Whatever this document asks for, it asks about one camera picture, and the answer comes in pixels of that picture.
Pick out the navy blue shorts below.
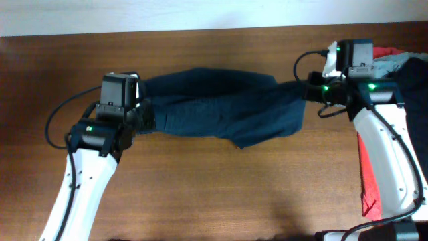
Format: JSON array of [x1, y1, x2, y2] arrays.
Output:
[[138, 68, 306, 149]]

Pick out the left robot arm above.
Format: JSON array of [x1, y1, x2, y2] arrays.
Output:
[[40, 72, 154, 240]]

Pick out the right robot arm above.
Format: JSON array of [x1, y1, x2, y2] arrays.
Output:
[[302, 39, 427, 241]]

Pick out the grey garment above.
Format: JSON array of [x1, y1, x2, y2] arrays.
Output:
[[373, 52, 427, 78]]

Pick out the black garment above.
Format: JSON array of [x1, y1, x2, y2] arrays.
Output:
[[394, 58, 427, 169]]

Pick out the red garment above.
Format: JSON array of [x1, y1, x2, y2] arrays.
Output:
[[356, 46, 407, 222]]

